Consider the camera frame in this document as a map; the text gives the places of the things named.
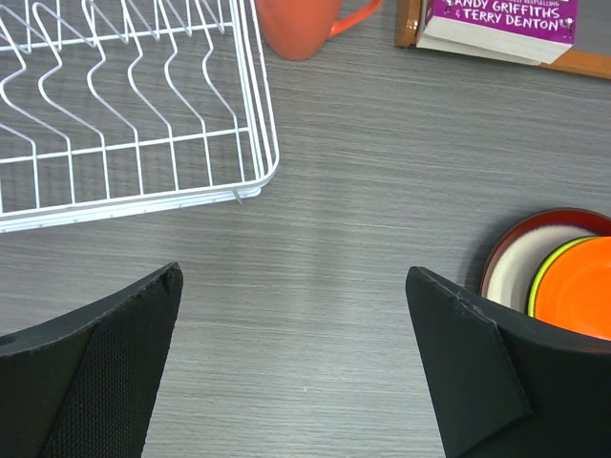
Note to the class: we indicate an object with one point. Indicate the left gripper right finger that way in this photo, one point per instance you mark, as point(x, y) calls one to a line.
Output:
point(504, 384)

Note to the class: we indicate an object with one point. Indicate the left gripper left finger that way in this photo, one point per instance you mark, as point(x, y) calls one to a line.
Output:
point(85, 384)

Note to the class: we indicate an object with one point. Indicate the green plate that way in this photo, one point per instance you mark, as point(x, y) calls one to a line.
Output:
point(544, 267)

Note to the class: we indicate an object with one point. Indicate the orange plate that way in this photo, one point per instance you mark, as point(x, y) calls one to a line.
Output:
point(575, 292)

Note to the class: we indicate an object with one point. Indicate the large red cream plate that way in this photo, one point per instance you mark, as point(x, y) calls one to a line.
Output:
point(511, 267)

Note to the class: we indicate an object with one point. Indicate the wooden shelf rack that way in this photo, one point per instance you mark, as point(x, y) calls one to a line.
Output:
point(408, 24)

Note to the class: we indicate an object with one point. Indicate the colourful book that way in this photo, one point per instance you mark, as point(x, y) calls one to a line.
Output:
point(526, 32)

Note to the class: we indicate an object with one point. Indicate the orange mug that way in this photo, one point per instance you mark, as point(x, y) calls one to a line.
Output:
point(297, 30)

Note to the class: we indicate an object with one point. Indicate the white wire dish rack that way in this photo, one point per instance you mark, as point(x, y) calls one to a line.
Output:
point(119, 108)

